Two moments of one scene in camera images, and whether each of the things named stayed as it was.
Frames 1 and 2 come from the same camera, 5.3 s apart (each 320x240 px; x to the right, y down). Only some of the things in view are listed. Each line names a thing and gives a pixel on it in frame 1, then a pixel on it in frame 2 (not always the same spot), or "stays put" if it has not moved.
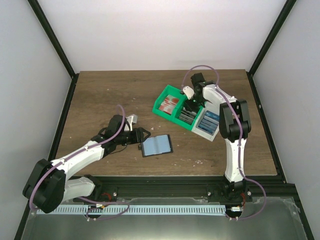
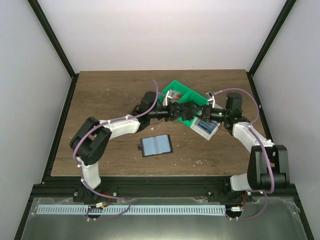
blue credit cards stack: [208, 122] stays put
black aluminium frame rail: [217, 188] stays put
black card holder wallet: [156, 145] stays put
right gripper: [192, 107] to [206, 113]
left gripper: [138, 137] to [172, 113]
